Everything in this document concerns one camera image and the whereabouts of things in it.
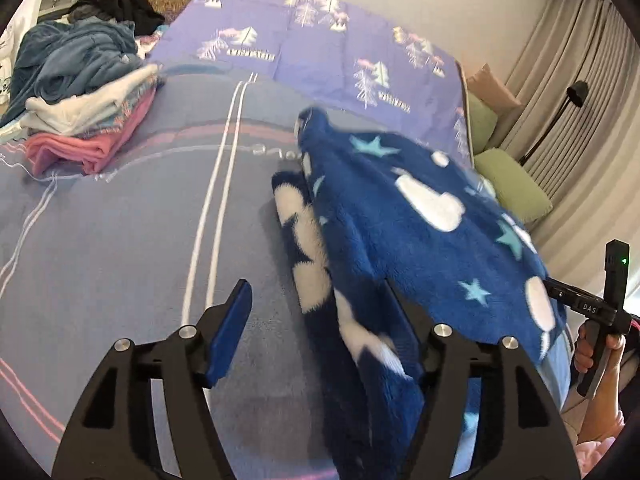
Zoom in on floral patterned folded cloth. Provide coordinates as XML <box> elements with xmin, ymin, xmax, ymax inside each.
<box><xmin>90</xmin><ymin>84</ymin><xmax>157</xmax><ymax>136</ymax></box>

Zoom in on black clothes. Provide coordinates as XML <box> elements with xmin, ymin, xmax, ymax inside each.
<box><xmin>67</xmin><ymin>0</ymin><xmax>166</xmax><ymax>36</ymax></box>

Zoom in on large green pillow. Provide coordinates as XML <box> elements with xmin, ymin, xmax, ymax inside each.
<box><xmin>472</xmin><ymin>147</ymin><xmax>554</xmax><ymax>227</ymax></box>

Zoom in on beige pink pillow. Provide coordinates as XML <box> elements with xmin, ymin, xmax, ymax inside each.
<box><xmin>467</xmin><ymin>63</ymin><xmax>522</xmax><ymax>109</ymax></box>

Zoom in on small green pillow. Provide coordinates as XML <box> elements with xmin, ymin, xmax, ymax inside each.
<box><xmin>466</xmin><ymin>91</ymin><xmax>499</xmax><ymax>154</ymax></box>

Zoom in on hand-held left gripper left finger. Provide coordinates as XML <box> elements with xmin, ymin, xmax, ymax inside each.
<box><xmin>51</xmin><ymin>279</ymin><xmax>253</xmax><ymax>480</ymax></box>

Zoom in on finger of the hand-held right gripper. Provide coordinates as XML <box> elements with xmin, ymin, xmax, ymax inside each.
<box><xmin>544</xmin><ymin>279</ymin><xmax>576</xmax><ymax>307</ymax></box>

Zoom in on purple tree print quilt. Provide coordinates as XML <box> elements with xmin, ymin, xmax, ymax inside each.
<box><xmin>147</xmin><ymin>0</ymin><xmax>476</xmax><ymax>168</ymax></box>

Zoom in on blue fleece pajama top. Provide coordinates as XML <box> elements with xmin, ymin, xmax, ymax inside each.
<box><xmin>271</xmin><ymin>105</ymin><xmax>571</xmax><ymax>480</ymax></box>

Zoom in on person's right forearm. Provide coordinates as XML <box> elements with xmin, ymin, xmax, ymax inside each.
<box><xmin>575</xmin><ymin>402</ymin><xmax>629</xmax><ymax>480</ymax></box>

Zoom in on pink folded cloth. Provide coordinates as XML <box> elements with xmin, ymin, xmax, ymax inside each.
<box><xmin>25</xmin><ymin>90</ymin><xmax>159</xmax><ymax>176</ymax></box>

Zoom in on pile of folded clothes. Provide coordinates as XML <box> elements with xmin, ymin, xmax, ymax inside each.
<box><xmin>0</xmin><ymin>20</ymin><xmax>146</xmax><ymax>128</ymax></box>

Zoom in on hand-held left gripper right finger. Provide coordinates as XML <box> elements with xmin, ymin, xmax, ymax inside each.
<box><xmin>386</xmin><ymin>279</ymin><xmax>582</xmax><ymax>480</ymax></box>

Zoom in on black floor lamp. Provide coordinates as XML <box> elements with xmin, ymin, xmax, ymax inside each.
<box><xmin>517</xmin><ymin>81</ymin><xmax>590</xmax><ymax>167</ymax></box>

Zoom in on striped grey-blue bed sheet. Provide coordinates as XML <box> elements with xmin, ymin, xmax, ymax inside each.
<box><xmin>0</xmin><ymin>62</ymin><xmax>576</xmax><ymax>480</ymax></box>

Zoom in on white folded cloth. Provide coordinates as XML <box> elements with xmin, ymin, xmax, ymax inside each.
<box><xmin>22</xmin><ymin>62</ymin><xmax>161</xmax><ymax>137</ymax></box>

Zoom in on beige curtain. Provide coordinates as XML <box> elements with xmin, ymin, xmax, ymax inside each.
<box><xmin>500</xmin><ymin>0</ymin><xmax>640</xmax><ymax>311</ymax></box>

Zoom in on person's right hand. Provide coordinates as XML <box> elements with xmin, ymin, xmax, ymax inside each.
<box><xmin>572</xmin><ymin>321</ymin><xmax>629</xmax><ymax>413</ymax></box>

